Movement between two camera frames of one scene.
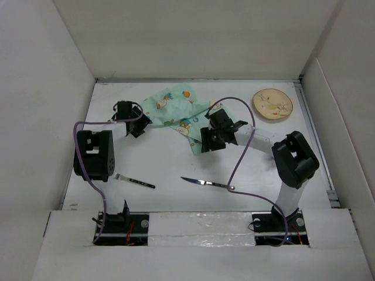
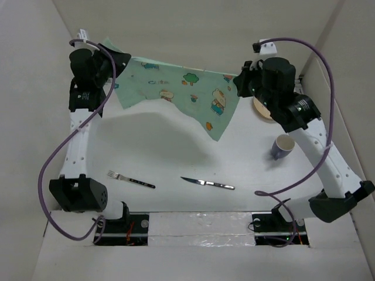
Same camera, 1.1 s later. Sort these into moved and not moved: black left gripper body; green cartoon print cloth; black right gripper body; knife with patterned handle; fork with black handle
Moved: green cartoon print cloth; black right gripper body; black left gripper body
Not moved: fork with black handle; knife with patterned handle
